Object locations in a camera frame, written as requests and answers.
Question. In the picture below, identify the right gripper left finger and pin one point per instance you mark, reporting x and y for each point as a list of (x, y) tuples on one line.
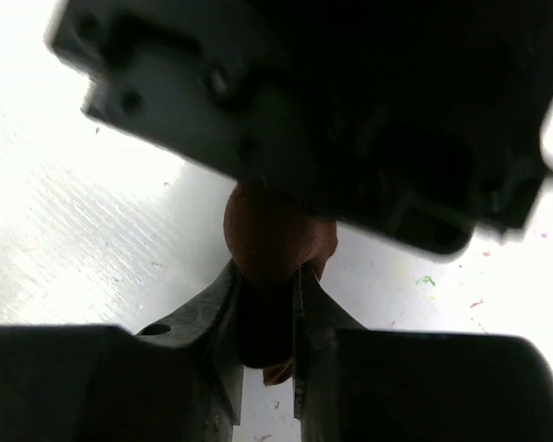
[(179, 379)]

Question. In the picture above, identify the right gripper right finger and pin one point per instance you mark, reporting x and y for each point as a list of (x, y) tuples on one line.
[(356, 384)]

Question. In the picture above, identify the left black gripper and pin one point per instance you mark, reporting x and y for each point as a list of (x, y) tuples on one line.
[(415, 120)]

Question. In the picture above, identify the dark brown sock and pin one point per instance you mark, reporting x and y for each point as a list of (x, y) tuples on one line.
[(270, 239)]

